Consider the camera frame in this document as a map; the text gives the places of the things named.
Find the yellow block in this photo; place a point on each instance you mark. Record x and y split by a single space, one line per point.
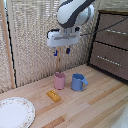
53 95

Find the white patterned plate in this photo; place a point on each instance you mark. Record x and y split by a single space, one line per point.
15 112

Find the bamboo blind screen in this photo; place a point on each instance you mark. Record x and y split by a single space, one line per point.
33 40

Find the dark brown drawer cabinet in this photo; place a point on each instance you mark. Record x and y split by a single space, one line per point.
113 71

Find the pink cup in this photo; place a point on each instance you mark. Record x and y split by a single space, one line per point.
59 81

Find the thick wooden post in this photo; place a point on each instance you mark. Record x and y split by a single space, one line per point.
7 43

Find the thin wooden post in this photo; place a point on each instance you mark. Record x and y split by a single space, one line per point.
59 63

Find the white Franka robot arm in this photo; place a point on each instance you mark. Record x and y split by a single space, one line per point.
71 12

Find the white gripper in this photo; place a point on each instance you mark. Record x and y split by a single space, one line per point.
62 38

